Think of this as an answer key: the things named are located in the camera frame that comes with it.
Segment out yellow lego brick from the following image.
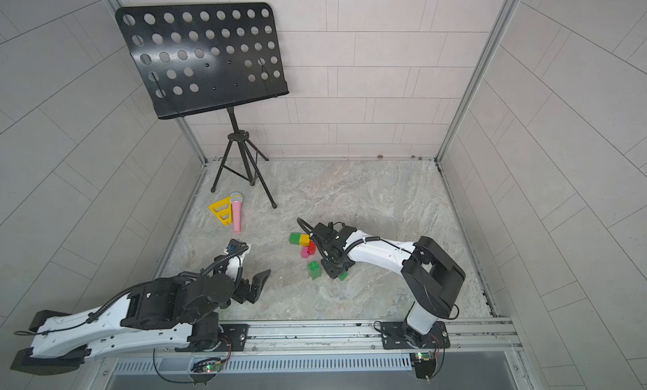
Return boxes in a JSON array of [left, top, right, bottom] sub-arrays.
[[298, 234, 310, 247]]

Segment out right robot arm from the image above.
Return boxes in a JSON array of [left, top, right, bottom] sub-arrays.
[[297, 218, 466, 350]]

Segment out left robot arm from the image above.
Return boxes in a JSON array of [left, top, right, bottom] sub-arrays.
[[11, 239, 271, 376]]

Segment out pink toy microphone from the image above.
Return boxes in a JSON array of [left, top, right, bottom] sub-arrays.
[[230, 192, 244, 234]]

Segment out white ventilation grille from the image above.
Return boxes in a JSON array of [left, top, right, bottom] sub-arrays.
[[113, 354, 412, 377]]

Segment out black perforated music stand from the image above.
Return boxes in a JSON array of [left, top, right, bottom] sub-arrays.
[[115, 2, 289, 185]]

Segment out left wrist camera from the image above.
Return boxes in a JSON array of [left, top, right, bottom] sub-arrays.
[[222, 239, 249, 280]]

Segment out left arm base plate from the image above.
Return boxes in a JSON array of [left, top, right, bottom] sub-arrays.
[[187, 320, 249, 352]]

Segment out yellow plastic triangle frame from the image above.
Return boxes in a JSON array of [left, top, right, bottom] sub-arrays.
[[207, 197, 233, 226]]

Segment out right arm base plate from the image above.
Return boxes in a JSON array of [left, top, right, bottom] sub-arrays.
[[373, 321, 451, 351]]

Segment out aluminium mounting rail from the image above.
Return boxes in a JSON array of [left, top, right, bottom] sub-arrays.
[[98, 316, 524, 360]]

